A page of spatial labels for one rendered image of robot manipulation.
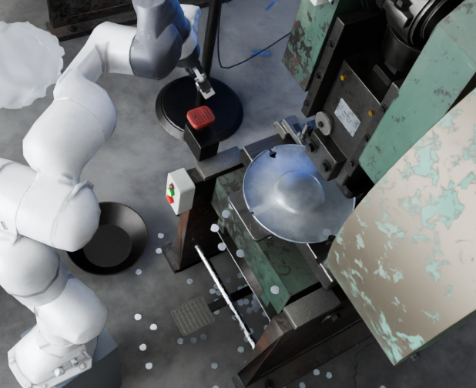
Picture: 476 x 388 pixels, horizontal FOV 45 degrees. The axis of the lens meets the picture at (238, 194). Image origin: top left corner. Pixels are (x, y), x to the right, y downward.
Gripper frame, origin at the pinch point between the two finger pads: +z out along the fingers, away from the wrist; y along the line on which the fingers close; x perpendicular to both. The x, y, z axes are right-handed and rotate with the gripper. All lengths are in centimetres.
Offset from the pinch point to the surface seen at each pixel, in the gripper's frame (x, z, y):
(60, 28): -39, 75, -118
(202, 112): -4.1, 10.1, -0.8
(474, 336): 37, 113, 85
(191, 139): -10.8, 15.6, 1.6
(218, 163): -8.1, 21.2, 9.7
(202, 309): -39, 59, 33
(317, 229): 4.6, 11.4, 44.0
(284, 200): 1.6, 9.4, 33.8
